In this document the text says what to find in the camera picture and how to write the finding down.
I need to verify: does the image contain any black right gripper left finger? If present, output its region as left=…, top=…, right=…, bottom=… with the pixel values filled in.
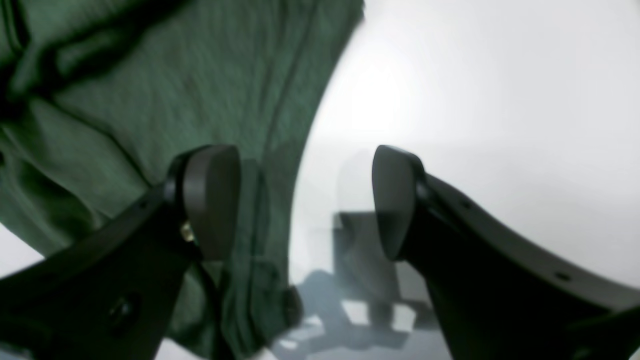
left=0, top=145, right=242, bottom=360

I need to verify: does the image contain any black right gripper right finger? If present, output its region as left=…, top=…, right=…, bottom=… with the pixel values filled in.
left=371, top=145, right=640, bottom=360

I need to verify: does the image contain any dark green long-sleeve shirt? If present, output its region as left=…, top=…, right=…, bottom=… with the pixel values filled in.
left=1, top=0, right=365, bottom=360

